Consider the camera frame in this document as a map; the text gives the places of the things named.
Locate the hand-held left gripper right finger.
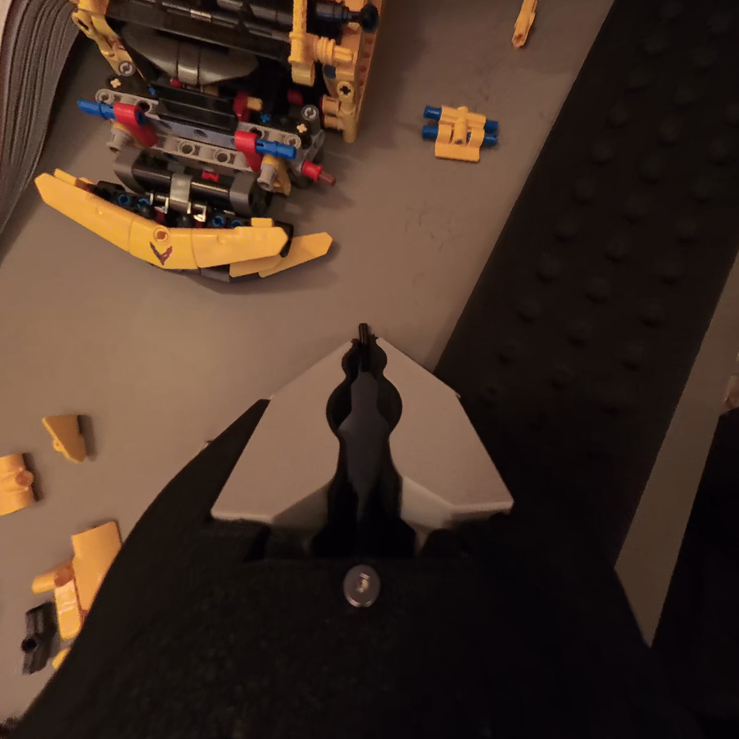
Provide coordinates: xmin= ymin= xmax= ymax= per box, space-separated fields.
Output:
xmin=369 ymin=336 xmax=515 ymax=554

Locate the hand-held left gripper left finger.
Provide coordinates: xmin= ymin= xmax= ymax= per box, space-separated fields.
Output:
xmin=211 ymin=339 xmax=360 ymax=557

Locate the yellow toy brick car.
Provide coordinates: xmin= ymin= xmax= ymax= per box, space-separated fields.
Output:
xmin=33 ymin=0 xmax=383 ymax=285

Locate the yellow panel brick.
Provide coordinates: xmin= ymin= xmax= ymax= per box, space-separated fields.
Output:
xmin=421 ymin=105 xmax=501 ymax=163

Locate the yellow connector brick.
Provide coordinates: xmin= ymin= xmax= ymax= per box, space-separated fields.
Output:
xmin=511 ymin=0 xmax=539 ymax=48

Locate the instruction booklet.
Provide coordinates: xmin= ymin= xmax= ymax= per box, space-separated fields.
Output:
xmin=0 ymin=0 xmax=80 ymax=223

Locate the grey desk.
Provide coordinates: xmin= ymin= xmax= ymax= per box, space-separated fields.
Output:
xmin=0 ymin=0 xmax=739 ymax=722

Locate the pile of yellow bricks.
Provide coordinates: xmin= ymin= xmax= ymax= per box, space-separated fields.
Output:
xmin=0 ymin=413 xmax=123 ymax=675

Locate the black studded baseplate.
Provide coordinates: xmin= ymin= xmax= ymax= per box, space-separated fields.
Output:
xmin=433 ymin=0 xmax=739 ymax=569

